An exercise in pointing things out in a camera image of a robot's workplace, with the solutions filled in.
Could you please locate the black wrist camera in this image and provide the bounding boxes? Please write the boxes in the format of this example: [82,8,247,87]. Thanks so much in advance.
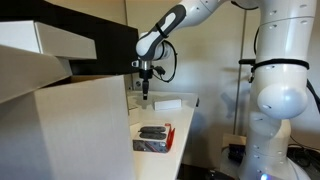
[153,65,167,77]

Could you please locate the large white storage box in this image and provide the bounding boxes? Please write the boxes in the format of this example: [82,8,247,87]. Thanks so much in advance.
[0,74,137,180]

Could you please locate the black camera tripod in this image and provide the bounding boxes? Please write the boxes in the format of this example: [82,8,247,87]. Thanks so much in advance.
[248,65,256,83]

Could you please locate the black bar camera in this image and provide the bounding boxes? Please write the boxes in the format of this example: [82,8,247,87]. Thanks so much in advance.
[238,58,256,66]

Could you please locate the white storage box lid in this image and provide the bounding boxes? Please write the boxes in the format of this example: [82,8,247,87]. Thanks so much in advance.
[0,44,74,105]

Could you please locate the beige cardboard box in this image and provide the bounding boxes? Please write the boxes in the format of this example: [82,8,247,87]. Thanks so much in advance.
[222,133,248,148]

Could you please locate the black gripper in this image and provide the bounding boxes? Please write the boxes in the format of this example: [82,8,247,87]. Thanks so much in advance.
[138,68,154,101]

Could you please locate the small white cardboard box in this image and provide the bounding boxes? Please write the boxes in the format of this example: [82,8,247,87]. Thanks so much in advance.
[152,97,183,111]
[0,20,98,60]

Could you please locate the black electronics box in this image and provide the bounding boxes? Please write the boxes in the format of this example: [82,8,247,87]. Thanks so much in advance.
[228,143,248,164]

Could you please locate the black floor cables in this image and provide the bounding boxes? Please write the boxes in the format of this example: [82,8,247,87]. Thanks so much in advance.
[287,134,320,178]

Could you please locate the black cable strap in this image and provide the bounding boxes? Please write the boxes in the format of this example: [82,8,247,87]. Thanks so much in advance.
[251,58,310,72]

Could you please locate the black computer monitor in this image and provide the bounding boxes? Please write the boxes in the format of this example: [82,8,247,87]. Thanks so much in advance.
[0,0,143,77]

